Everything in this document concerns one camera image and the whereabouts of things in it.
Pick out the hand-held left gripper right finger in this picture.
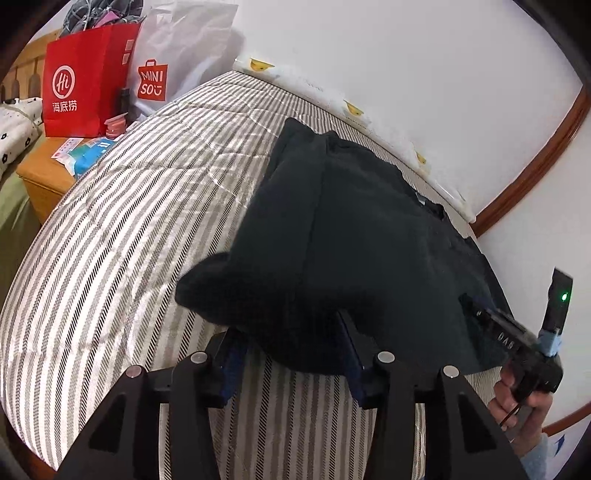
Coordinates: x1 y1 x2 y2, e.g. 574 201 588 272
336 309 530 480

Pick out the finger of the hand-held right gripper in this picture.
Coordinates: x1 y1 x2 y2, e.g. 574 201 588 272
458 293 485 326

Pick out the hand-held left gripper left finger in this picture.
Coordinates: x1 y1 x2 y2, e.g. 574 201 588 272
58 329 249 480

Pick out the black sweater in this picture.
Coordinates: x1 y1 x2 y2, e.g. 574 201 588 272
175 117 511 376

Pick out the person's right forearm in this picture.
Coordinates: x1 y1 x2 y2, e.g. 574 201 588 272
517 431 565 480

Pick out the person's right hand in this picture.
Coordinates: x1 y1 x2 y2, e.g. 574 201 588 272
488 364 553 459

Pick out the brown wooden trim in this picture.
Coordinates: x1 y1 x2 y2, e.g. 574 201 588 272
544 408 584 435

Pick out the grey striped bed cover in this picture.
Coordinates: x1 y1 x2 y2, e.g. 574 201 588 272
0 69 514 472

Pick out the blue tissue packet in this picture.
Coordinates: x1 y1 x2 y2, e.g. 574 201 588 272
67 137 117 179

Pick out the green bed sheet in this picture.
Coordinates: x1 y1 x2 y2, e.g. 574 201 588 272
0 173 43 302

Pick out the wooden nightstand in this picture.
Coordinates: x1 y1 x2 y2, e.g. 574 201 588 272
16 122 136 228

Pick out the white sheet with yellow print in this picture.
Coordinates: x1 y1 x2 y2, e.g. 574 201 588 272
233 55 477 223

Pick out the pink round container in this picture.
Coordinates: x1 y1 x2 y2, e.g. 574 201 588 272
103 115 128 140

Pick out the white printed paper packet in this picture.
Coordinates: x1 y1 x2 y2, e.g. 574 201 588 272
52 137 82 163

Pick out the white floral pillow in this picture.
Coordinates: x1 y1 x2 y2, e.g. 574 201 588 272
0 98 45 179

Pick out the white plastic shopping bag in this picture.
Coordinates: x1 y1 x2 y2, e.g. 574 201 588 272
127 0 242 123

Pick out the red paper bag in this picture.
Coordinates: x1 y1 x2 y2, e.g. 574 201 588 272
42 23 142 138

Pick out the wooden headboard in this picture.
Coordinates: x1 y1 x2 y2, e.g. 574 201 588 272
0 28 64 105

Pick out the dark patterned cloth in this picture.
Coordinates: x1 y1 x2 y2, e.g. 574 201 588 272
60 0 147 36

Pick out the brown wooden door frame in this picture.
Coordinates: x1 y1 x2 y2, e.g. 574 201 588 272
471 87 591 237

